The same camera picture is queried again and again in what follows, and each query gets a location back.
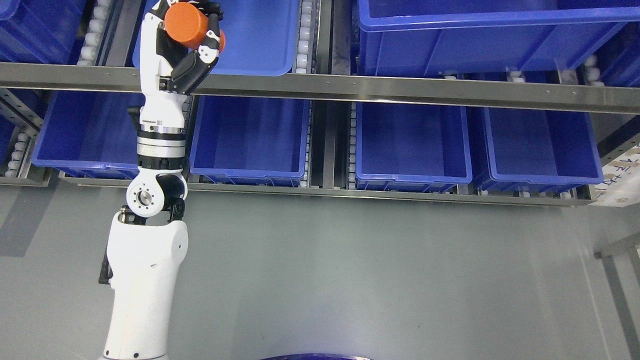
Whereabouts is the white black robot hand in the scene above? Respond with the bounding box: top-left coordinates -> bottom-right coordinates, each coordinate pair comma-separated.
137,0 -> 225,133

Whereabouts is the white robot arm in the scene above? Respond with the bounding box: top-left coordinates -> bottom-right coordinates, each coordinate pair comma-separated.
100,123 -> 189,360

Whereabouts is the white roller track left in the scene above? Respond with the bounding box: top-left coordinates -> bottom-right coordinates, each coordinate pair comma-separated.
76,0 -> 114,66

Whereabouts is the white roller track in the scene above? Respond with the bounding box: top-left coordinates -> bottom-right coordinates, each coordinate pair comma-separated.
292,0 -> 318,75
76,0 -> 114,66

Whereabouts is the blue bin lower centre left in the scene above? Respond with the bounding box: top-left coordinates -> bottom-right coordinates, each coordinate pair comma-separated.
189,96 -> 311,188

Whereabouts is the shallow blue tray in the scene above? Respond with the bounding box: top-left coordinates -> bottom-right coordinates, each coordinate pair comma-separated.
132,0 -> 301,77

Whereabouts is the blue bin lower far left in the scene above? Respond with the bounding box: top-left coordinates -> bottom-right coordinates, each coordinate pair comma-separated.
32,90 -> 145,180

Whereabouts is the white roller track centre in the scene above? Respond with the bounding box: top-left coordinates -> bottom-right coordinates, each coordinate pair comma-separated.
292,0 -> 318,75

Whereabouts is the blue bin upper far left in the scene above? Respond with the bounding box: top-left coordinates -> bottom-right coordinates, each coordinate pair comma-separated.
0,0 -> 95,65

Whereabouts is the large blue bin upper right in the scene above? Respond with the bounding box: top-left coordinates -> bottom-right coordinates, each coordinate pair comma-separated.
358,0 -> 640,78

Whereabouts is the blue bin lower centre right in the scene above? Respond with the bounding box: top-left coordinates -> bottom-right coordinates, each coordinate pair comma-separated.
354,102 -> 473,193

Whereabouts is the blue bin lower far right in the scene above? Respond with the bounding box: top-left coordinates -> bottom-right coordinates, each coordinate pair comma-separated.
466,107 -> 604,193

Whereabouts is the steel shelf front rail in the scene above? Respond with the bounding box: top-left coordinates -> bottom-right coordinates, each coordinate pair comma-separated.
0,63 -> 640,115

